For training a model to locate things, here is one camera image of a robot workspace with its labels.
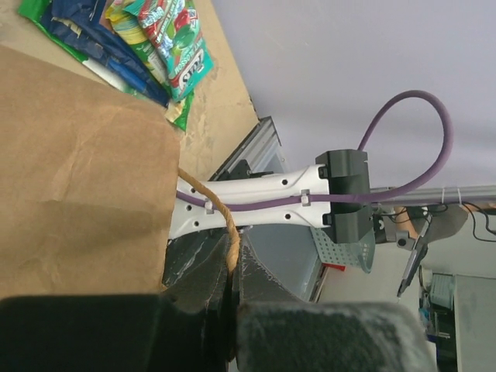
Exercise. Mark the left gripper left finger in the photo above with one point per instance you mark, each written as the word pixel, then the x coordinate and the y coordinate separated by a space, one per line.
pixel 188 327

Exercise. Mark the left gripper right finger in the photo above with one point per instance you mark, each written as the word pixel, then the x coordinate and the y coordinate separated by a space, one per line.
pixel 275 330

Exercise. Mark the brown paper bag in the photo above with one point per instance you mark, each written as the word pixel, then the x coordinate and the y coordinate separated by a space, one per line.
pixel 88 184

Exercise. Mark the green white snack packet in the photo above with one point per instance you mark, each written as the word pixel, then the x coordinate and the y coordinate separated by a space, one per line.
pixel 176 113

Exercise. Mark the red green Fox's candy packet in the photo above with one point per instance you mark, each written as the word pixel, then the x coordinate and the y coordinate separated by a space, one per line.
pixel 174 29

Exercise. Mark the green yellow candy packet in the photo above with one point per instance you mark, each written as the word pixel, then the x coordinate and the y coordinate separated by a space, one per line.
pixel 127 28

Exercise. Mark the blue Kettle chips bag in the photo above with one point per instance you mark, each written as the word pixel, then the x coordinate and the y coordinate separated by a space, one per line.
pixel 83 26

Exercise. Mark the perforated grey crate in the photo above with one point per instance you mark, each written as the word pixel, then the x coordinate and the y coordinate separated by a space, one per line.
pixel 360 254

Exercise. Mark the person in grey shirt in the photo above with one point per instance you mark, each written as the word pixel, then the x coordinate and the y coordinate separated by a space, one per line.
pixel 445 221

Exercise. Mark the aluminium frame rail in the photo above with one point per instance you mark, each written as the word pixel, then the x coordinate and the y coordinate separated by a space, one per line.
pixel 262 150

